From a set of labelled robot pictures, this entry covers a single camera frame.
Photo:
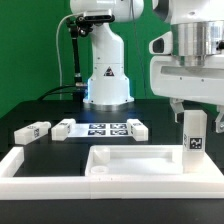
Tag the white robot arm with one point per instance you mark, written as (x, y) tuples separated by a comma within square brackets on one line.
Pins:
[(188, 60)]

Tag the sheet with fiducial markers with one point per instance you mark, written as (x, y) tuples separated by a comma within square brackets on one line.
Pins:
[(100, 130)]

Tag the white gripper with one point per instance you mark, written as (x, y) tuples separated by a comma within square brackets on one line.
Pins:
[(200, 84)]

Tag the black camera stand pole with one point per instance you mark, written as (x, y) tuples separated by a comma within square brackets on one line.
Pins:
[(74, 38)]

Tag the white desk top tray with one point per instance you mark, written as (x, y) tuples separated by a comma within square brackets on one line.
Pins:
[(145, 160)]

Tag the white U-shaped frame fence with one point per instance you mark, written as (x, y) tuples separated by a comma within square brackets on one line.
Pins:
[(102, 186)]

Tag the black camera on stand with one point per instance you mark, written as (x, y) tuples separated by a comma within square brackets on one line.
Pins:
[(87, 20)]

